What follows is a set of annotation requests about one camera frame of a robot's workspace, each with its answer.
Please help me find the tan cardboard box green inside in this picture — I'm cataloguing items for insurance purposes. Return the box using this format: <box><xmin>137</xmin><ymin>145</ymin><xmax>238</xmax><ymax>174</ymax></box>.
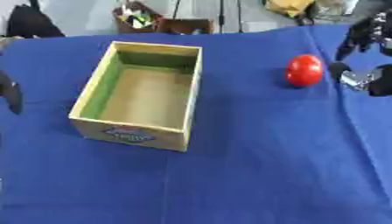
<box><xmin>67</xmin><ymin>40</ymin><xmax>204</xmax><ymax>153</ymax></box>

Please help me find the black bag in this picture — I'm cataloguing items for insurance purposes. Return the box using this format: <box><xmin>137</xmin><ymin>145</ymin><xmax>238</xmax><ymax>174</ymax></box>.
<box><xmin>4</xmin><ymin>0</ymin><xmax>67</xmax><ymax>39</ymax></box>

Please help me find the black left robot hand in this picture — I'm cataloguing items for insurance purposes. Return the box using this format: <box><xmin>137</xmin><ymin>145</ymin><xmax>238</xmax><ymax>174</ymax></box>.
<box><xmin>0</xmin><ymin>69</ymin><xmax>25</xmax><ymax>116</ymax></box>

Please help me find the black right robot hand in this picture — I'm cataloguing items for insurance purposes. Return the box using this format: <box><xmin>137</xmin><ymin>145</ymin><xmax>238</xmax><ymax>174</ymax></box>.
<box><xmin>327</xmin><ymin>10</ymin><xmax>392</xmax><ymax>97</ymax></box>

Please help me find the black tripod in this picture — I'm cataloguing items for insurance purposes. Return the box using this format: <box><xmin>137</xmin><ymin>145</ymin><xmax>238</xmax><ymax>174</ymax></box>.
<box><xmin>171</xmin><ymin>0</ymin><xmax>245</xmax><ymax>34</ymax></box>

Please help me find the red toy tomato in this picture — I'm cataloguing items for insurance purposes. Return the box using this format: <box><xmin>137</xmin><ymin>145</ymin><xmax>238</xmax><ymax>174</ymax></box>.
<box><xmin>284</xmin><ymin>54</ymin><xmax>325</xmax><ymax>88</ymax></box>

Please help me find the yellow bag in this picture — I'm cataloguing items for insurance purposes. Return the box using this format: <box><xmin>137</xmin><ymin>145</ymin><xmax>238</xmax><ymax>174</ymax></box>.
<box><xmin>263</xmin><ymin>0</ymin><xmax>316</xmax><ymax>18</ymax></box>

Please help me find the brown box with clutter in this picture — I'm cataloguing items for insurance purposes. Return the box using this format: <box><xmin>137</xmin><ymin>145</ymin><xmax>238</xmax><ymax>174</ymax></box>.
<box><xmin>111</xmin><ymin>1</ymin><xmax>214</xmax><ymax>36</ymax></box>

